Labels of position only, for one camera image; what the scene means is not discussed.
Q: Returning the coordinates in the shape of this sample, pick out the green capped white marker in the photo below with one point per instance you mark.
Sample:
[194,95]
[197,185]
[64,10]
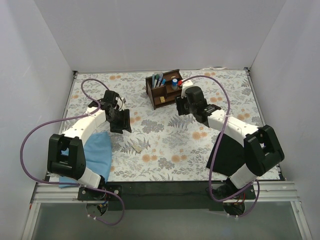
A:
[154,80]

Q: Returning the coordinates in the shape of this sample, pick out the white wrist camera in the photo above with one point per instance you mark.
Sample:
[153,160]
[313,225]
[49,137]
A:
[121,102]
[184,85]

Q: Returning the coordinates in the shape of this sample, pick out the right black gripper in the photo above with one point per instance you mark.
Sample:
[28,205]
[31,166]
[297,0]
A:
[180,106]

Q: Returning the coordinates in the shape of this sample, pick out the grey blue glue stick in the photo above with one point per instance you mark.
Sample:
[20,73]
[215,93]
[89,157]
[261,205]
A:
[174,84]

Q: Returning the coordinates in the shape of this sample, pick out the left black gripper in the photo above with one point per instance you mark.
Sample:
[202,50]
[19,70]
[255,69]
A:
[121,120]

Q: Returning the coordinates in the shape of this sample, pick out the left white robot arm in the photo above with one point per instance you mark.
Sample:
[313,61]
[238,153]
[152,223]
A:
[66,154]

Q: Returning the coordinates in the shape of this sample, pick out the floral patterned table mat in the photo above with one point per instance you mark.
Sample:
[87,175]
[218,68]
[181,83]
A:
[174,147]

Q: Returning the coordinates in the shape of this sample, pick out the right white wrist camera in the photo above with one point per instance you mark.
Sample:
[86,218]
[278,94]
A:
[184,85]

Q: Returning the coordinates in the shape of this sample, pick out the blue capped white marker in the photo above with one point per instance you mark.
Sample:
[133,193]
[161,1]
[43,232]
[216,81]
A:
[163,82]

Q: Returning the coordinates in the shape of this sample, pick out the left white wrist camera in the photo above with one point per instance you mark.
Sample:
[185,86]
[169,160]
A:
[121,102]

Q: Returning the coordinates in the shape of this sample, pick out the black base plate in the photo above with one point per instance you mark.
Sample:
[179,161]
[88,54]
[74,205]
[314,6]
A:
[162,197]

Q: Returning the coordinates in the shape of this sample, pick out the brown wooden desk organizer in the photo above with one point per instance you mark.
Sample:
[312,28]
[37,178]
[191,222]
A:
[165,91]

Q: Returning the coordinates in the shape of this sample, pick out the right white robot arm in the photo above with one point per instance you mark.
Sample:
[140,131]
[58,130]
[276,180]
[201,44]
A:
[262,149]

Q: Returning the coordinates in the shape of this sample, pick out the black cloth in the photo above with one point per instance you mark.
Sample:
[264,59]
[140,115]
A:
[229,157]

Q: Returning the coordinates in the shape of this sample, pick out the light blue cloth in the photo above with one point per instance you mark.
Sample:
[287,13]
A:
[98,156]

